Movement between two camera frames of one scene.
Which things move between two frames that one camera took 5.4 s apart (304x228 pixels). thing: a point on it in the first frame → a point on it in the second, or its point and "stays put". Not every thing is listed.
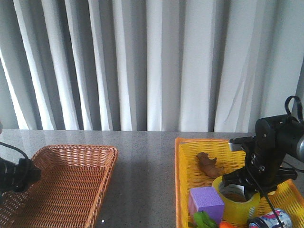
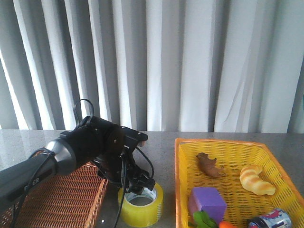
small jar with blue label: (269, 220) stays put
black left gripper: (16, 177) → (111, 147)
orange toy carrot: (225, 224) stays put
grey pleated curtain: (207, 66) stays put
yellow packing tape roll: (237, 213) → (143, 210)
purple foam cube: (206, 200) stays put
